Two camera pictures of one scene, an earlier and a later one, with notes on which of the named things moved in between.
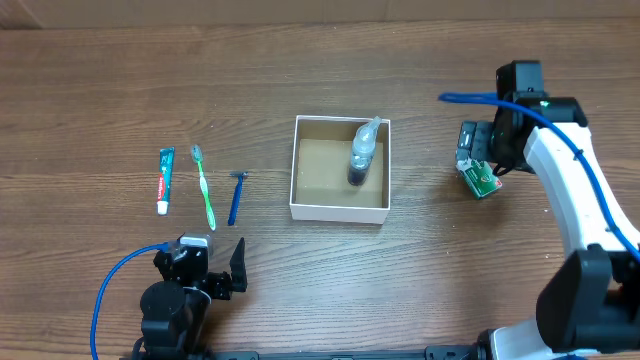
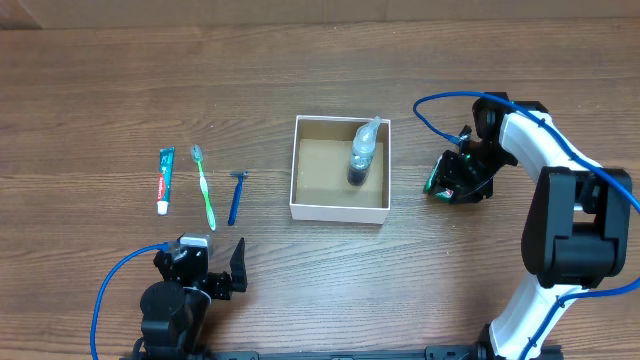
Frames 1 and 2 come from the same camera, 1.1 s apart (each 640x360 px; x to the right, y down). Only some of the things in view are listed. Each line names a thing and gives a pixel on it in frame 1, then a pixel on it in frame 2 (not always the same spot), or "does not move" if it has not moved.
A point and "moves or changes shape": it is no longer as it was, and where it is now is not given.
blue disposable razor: [235, 200] does not move
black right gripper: [473, 141] → [454, 178]
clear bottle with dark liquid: [363, 148] does not move
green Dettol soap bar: [480, 176] moves or changes shape
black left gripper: [220, 283] does not move
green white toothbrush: [197, 155] does not move
